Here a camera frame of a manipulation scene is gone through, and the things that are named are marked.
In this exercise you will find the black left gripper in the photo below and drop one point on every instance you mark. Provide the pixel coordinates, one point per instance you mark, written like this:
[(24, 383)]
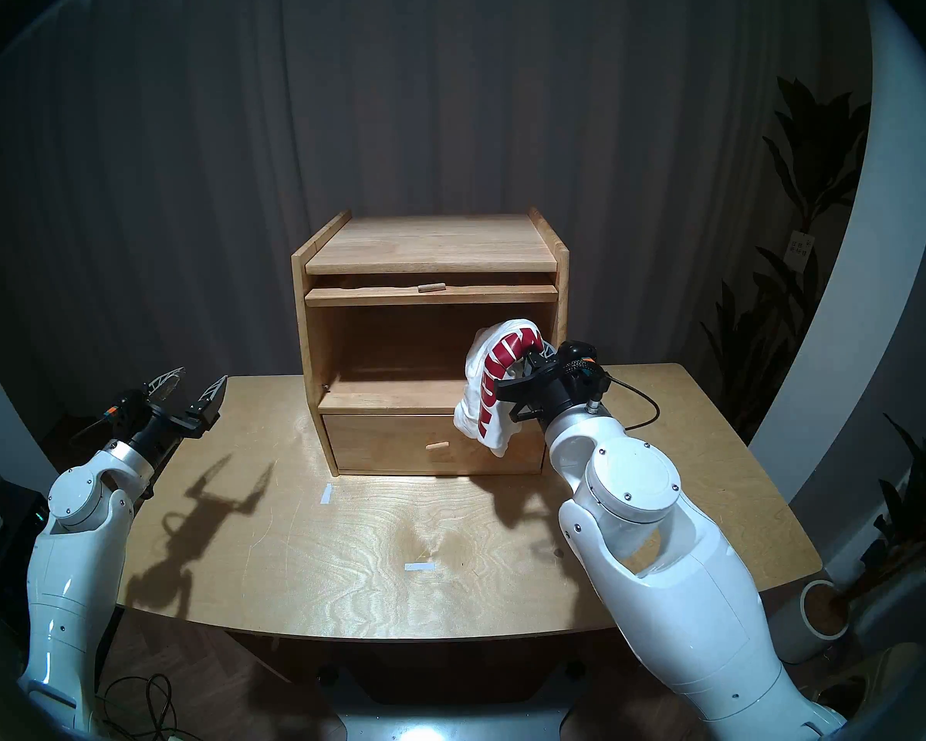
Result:
[(162, 432)]

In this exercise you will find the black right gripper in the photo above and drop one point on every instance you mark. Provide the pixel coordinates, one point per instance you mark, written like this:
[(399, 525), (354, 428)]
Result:
[(567, 398)]

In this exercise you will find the white shirt red print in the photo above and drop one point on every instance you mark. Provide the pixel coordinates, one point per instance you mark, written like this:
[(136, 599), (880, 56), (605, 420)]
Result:
[(472, 377)]

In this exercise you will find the wooden flap door with knob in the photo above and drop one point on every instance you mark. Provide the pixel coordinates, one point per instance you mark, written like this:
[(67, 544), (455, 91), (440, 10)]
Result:
[(355, 296)]

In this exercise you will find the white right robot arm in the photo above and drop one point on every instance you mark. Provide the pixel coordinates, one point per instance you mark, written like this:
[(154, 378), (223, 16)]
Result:
[(664, 577)]

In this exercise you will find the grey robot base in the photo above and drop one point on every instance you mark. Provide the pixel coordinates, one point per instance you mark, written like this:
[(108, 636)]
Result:
[(447, 728)]

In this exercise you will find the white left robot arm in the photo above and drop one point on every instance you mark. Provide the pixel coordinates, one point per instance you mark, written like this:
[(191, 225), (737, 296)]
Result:
[(69, 589)]

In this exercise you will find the wooden drawer with knob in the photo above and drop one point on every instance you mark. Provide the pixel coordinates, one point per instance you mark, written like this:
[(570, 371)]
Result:
[(370, 442)]

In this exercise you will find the wooden cabinet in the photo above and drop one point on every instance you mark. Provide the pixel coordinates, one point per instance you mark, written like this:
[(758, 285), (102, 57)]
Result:
[(432, 245)]

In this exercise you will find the grey curtain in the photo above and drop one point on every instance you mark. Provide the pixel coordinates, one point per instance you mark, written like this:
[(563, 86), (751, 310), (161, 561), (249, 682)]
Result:
[(201, 168)]

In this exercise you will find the black computer case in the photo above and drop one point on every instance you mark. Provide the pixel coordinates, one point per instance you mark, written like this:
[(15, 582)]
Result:
[(15, 562)]

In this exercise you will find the white plant tag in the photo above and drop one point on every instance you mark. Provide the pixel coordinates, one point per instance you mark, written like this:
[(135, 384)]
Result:
[(799, 249)]

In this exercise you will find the tall dark leafy plant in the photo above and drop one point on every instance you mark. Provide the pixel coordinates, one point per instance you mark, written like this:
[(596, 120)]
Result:
[(810, 153)]

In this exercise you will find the white plant pot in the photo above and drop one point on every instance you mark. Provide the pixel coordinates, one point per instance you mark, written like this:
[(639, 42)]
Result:
[(791, 631)]

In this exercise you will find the small dark potted plant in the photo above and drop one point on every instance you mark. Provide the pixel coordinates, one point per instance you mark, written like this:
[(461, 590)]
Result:
[(922, 500)]

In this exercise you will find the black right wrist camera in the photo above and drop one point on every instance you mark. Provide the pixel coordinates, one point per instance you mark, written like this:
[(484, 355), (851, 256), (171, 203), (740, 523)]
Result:
[(579, 360)]

